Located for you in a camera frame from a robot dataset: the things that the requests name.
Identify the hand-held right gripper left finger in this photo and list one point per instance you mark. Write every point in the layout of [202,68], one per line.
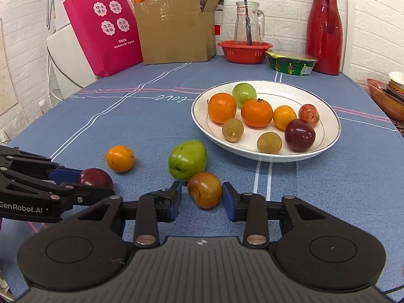
[175,202]

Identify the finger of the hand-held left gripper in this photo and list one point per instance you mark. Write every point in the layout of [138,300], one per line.
[88,193]
[68,175]

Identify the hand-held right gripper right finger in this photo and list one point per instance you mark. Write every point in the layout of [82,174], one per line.
[229,202]

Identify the dark red plum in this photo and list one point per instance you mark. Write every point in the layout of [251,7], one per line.
[96,178]
[299,135]

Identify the yellowish red plum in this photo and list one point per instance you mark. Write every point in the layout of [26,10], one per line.
[204,190]

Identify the small orange citrus fruit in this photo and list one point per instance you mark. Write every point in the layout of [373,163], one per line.
[284,117]
[120,158]

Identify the tan longan fruit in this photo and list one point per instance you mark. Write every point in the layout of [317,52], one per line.
[232,130]
[269,143]

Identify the large orange tangerine with stem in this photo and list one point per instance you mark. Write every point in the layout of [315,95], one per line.
[256,113]

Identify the bright red plum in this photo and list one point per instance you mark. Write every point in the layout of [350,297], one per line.
[309,114]

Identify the white ceramic plate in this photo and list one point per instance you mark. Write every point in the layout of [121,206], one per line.
[326,129]

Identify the blue striped tablecloth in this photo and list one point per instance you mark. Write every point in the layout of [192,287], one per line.
[315,189]

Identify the white water dispenser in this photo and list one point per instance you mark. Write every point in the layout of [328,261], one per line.
[63,63]

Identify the pink tote bag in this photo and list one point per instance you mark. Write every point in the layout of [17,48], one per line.
[104,38]

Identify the green instant noodle bowl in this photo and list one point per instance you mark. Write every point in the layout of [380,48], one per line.
[290,68]

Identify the red plastic basket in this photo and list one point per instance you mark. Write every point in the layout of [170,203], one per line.
[243,55]

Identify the brown cardboard box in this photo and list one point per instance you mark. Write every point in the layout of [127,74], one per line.
[170,34]

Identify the clear glass pitcher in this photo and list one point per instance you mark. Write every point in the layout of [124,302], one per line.
[240,31]

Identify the metal utensil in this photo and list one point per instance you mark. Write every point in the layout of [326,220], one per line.
[248,28]

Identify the red thermos jug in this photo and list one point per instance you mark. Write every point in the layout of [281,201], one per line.
[322,44]

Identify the brown glass bowl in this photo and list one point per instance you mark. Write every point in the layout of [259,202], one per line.
[383,101]

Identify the patterned paper bowl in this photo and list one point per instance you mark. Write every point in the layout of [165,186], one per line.
[396,90]

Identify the white cup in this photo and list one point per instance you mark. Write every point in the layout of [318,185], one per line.
[397,78]

